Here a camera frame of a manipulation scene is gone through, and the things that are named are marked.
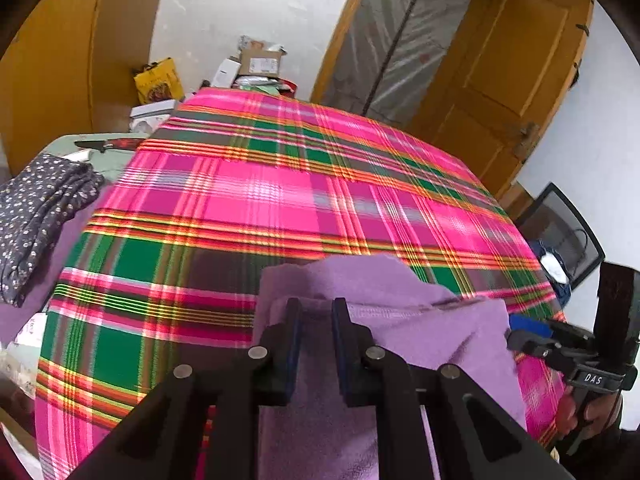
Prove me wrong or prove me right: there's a purple fleece garment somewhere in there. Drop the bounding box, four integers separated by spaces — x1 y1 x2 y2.
253 255 525 479

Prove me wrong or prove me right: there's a black sleeved right forearm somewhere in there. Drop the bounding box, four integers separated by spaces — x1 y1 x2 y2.
556 426 640 480

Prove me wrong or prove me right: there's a black mesh chair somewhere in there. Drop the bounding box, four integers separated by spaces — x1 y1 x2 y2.
515 183 605 308

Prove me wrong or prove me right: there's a pink plaid tablecloth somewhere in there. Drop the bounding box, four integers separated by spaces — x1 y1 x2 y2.
36 89 560 479

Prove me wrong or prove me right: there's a purple folded garment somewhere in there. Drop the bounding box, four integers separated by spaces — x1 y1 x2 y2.
0 184 113 347

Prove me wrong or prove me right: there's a wooden door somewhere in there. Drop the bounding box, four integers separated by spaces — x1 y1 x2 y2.
407 0 593 197

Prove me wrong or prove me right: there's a dark floral folded garment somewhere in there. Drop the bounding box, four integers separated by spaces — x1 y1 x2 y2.
1 153 105 308

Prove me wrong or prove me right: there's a white book stack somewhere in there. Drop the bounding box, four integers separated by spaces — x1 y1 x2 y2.
129 100 179 134

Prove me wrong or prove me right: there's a plastic covered doorway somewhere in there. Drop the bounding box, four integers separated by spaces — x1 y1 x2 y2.
310 0 471 129

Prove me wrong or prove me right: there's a yellow paper bag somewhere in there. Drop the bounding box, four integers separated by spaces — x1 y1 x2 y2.
134 58 184 105

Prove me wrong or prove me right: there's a cardboard box with label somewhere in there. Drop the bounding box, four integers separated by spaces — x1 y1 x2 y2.
238 36 288 78

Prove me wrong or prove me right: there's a white box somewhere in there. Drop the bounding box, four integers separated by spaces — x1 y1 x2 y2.
210 58 241 89

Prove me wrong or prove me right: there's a wooden wardrobe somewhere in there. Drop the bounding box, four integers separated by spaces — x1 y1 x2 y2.
1 0 160 174

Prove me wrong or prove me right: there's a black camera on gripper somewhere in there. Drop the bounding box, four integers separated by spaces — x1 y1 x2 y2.
593 261 639 366

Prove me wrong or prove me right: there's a red handled knife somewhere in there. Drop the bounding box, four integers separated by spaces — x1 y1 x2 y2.
74 138 144 153

